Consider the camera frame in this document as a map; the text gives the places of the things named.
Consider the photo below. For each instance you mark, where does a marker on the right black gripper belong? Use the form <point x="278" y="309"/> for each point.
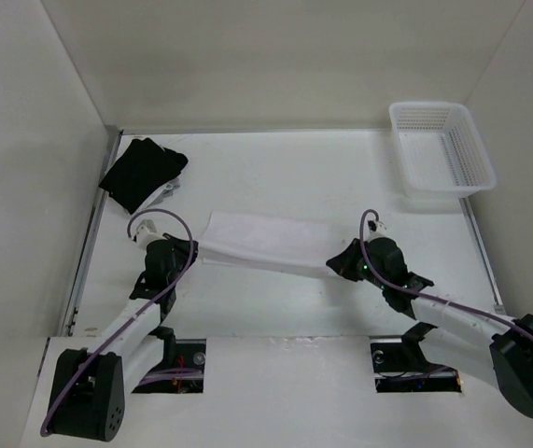
<point x="343" y="262"/>

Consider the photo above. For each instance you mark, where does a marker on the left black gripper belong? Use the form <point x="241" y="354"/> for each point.
<point x="181" y="245"/>

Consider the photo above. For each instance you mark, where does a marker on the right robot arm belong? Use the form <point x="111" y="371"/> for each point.
<point x="497" y="350"/>

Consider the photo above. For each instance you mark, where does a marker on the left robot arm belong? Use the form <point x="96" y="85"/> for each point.
<point x="90" y="385"/>

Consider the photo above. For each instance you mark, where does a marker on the folded grey white tank top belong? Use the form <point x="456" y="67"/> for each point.
<point x="159" y="195"/>

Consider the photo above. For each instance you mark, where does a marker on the folded black tank top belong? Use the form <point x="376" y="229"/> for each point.
<point x="141" y="172"/>

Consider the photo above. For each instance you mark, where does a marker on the white plastic basket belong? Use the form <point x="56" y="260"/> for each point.
<point x="440" y="151"/>

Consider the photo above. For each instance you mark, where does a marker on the left metal table rail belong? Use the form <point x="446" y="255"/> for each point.
<point x="74" y="291"/>

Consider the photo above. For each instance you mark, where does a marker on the metal table rail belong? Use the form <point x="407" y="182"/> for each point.
<point x="74" y="291"/>
<point x="480" y="249"/>

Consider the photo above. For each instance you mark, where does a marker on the right metal table rail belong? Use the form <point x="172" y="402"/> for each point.
<point x="480" y="249"/>

